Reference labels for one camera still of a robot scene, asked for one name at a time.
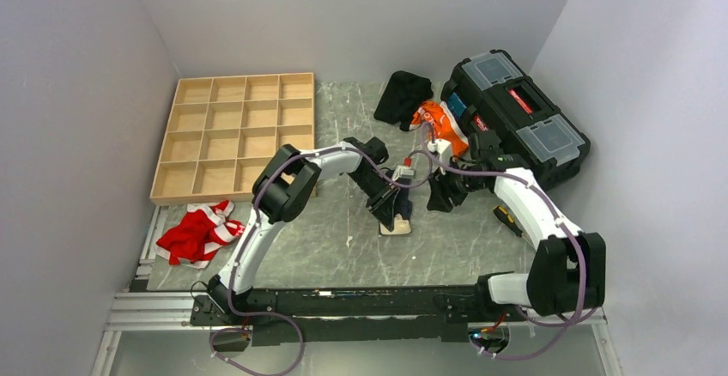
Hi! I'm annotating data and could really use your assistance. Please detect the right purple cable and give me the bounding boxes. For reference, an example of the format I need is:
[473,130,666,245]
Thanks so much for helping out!
[419,122,598,361]

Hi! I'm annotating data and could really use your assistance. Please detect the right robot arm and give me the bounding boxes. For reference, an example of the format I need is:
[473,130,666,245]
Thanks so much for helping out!
[421,130,606,324]

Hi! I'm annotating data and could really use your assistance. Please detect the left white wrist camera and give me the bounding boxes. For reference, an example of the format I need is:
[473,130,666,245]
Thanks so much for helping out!
[391,157,416,185]

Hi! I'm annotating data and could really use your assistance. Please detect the wooden compartment tray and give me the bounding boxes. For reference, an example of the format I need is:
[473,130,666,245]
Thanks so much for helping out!
[150,72,315,206]

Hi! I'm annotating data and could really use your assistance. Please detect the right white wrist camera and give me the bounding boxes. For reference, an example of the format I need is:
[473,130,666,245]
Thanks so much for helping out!
[426,138,452,165]

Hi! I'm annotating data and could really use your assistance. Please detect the black toolbox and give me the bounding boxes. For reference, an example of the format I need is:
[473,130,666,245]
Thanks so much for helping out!
[440,50,591,190]

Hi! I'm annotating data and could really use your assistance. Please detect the orange white garment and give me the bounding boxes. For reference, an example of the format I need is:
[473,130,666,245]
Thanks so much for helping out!
[409,100,469,157]

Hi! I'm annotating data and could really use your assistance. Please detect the aluminium frame rail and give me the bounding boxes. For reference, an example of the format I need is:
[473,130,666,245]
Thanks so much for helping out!
[93,201,620,375]

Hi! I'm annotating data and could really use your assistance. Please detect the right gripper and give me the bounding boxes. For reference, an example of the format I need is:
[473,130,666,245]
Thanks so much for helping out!
[426,158,486,213]

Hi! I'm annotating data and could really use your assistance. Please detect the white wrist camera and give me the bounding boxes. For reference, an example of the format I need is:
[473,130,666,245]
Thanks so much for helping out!
[391,157,416,185]
[426,138,452,165]

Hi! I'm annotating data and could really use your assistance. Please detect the purple cable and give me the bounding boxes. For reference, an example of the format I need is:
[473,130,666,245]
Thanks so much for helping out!
[207,144,434,376]
[419,122,598,361]

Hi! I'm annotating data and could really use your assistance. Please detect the red white garment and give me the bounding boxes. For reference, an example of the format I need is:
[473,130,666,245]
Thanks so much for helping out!
[154,200,245,270]

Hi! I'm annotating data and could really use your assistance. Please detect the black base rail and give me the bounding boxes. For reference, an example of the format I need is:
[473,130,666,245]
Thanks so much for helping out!
[190,284,524,347]

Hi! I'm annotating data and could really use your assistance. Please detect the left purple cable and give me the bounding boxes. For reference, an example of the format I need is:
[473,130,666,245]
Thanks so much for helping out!
[207,144,434,376]

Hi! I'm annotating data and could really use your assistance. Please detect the yellow black screwdriver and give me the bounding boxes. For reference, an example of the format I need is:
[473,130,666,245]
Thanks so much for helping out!
[493,205,524,238]

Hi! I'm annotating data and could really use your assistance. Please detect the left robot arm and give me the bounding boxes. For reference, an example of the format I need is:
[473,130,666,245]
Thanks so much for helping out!
[207,137,407,324]

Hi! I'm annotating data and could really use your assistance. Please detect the black garment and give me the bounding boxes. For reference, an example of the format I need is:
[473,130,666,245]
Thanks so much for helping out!
[373,70,434,131]

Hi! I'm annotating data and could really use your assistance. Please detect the blue item by toolbox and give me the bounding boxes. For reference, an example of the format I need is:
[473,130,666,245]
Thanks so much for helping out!
[446,92,467,120]

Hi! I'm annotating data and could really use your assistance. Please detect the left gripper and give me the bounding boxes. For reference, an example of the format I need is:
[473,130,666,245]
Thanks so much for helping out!
[349,172,401,233]

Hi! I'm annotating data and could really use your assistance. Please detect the navy underwear beige waistband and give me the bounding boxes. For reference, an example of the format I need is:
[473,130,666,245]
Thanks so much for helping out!
[379,189,413,236]

